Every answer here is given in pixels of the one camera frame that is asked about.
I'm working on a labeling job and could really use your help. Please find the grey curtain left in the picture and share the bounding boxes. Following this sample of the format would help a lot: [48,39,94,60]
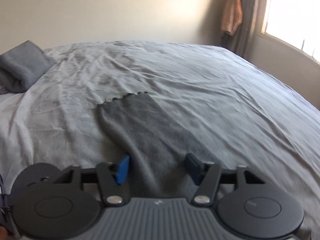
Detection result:
[220,0,260,60]

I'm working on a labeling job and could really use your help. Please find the orange hanging garment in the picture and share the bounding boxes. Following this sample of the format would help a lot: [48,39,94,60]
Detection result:
[221,0,243,36]

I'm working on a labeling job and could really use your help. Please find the window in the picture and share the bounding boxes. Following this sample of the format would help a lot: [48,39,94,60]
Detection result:
[261,0,319,62]

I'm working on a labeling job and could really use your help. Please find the folded grey blanket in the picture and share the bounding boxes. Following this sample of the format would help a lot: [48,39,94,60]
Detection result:
[1,40,55,93]

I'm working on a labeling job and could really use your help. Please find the light grey bed sheet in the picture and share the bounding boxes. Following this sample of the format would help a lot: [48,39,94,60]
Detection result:
[1,41,319,239]

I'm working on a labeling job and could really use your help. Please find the dark grey sweater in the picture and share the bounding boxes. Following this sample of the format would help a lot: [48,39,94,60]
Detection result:
[97,93,222,198]

